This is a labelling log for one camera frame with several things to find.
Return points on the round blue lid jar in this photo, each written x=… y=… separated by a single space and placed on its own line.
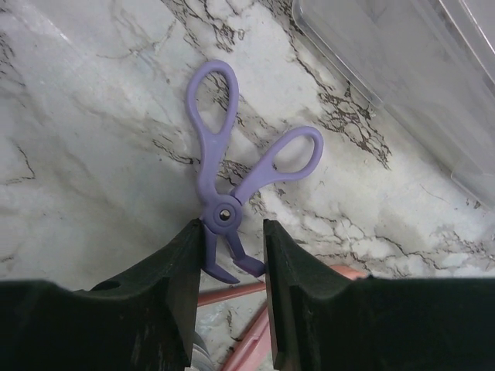
x=201 y=360

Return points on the pink handled brush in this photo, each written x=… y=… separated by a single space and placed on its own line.
x=253 y=348

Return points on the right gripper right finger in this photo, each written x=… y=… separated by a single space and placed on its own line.
x=321 y=320

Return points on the white makeup organizer with drawers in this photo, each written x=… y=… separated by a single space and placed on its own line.
x=429 y=64

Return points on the pink round compact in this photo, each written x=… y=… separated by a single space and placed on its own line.
x=348 y=272

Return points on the thin makeup brush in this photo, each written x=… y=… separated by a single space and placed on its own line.
x=212 y=297

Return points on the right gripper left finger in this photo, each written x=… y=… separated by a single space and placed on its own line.
x=140 y=319

